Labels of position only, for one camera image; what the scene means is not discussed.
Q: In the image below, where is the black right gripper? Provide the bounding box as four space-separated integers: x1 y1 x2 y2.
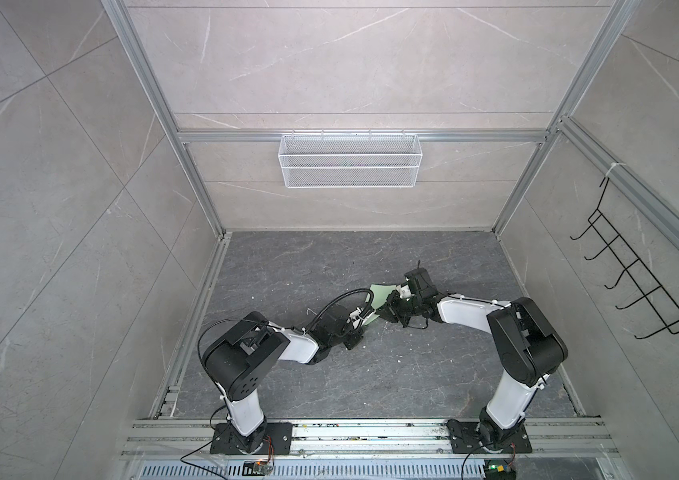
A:
373 290 423 327

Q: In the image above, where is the light green paper sheet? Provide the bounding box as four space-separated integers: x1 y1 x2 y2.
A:
371 284 398 309

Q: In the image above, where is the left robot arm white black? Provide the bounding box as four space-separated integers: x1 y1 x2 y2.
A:
198 304 375 452

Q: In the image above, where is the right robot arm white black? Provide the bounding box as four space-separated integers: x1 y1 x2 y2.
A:
375 268 569 452

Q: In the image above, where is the right small circuit board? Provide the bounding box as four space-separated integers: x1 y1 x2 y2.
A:
485 460 517 480

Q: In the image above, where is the small circuit board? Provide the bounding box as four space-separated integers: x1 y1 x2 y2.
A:
242 460 274 476
485 460 517 480

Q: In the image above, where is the left small circuit board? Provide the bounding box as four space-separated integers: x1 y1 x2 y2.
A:
242 460 274 476

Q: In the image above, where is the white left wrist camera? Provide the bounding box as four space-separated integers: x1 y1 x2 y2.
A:
349 307 363 326

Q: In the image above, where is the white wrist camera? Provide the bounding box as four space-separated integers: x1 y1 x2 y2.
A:
395 285 413 299
349 307 363 326

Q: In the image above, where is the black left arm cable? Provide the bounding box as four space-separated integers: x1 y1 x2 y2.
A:
304 287 375 337

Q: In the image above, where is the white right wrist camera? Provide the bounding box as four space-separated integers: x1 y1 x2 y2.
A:
395 285 413 299

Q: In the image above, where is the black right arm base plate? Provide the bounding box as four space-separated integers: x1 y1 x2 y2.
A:
445 419 533 454

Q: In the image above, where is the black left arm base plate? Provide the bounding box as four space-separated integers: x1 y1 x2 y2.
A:
209 421 293 455

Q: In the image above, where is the white wire mesh basket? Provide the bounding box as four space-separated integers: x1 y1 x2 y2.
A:
278 133 423 189

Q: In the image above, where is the aluminium frame rail front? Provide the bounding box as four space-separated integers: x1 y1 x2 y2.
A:
119 417 619 459

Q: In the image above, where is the black wire hook rack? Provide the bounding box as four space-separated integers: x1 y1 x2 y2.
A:
569 178 679 340

